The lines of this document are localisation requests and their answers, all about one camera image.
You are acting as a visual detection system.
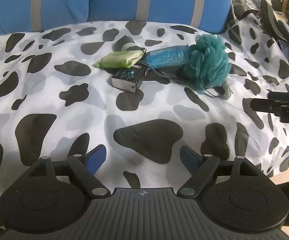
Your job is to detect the cow print blanket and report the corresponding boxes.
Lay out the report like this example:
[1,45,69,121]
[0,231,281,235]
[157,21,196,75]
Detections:
[0,15,289,233]

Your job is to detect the green wet wipes pack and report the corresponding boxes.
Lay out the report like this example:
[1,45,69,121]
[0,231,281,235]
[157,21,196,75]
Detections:
[94,50,145,69]

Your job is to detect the black cartoon tissue pack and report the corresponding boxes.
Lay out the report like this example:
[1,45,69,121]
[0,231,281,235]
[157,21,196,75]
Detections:
[111,63,148,93]

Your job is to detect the blue tissue pack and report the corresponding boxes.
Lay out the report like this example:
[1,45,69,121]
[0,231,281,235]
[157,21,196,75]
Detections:
[143,45,190,69]

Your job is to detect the black roll with white band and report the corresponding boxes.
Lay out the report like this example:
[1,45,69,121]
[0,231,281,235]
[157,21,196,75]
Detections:
[112,35,146,52]

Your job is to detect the teal mesh bath loofah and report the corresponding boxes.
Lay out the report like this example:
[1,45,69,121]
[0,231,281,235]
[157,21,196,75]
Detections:
[183,34,231,94]

